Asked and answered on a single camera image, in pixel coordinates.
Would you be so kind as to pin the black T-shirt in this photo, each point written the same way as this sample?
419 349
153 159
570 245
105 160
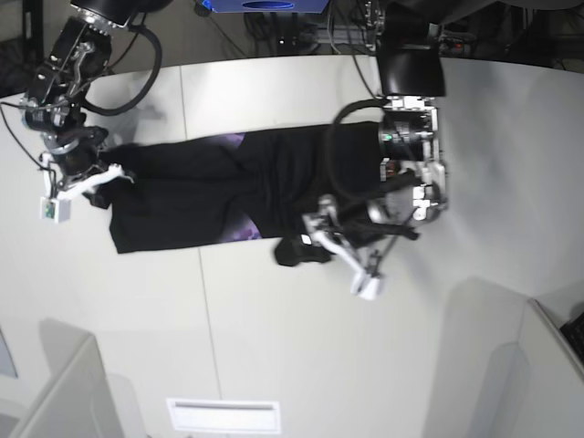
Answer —
216 189

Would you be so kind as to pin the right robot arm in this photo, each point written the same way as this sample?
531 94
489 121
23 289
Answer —
56 105

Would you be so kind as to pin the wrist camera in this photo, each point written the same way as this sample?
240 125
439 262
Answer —
367 287
55 210

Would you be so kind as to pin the blue box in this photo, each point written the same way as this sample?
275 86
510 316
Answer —
277 6

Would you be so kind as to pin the white left partition panel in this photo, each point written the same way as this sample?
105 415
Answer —
77 400

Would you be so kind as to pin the white partition panel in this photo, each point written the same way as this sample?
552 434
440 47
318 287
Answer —
77 400
544 392

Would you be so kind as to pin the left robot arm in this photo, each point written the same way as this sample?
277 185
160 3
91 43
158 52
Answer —
407 154

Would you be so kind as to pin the white right partition panel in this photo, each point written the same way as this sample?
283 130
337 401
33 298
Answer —
544 392

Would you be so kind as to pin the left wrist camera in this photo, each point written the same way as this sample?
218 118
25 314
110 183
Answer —
367 287

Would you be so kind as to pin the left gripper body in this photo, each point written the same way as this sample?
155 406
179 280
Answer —
368 231

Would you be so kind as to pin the black keyboard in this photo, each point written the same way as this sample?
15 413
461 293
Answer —
573 332

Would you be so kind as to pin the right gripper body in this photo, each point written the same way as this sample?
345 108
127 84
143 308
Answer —
73 165

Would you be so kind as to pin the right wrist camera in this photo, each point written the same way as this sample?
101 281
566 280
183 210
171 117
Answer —
55 210

